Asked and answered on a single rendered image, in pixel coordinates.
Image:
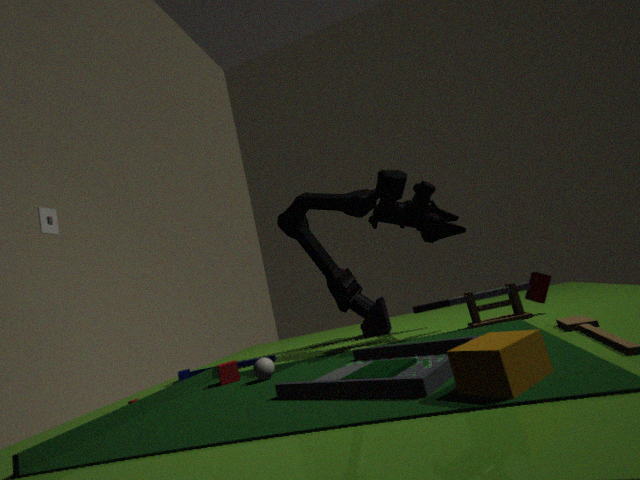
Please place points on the grey ball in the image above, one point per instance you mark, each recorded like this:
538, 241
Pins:
264, 369

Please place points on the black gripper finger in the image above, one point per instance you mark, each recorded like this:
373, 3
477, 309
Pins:
447, 229
449, 217

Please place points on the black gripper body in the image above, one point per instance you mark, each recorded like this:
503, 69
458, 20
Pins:
423, 221

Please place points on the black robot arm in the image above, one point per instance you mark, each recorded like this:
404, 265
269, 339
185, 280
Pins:
342, 283

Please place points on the brown cube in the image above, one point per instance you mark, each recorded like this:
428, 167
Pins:
500, 364

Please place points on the dark green flat mat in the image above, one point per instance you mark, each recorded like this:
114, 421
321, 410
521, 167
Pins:
249, 409

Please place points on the blue putter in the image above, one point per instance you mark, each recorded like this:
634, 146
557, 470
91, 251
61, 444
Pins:
184, 374

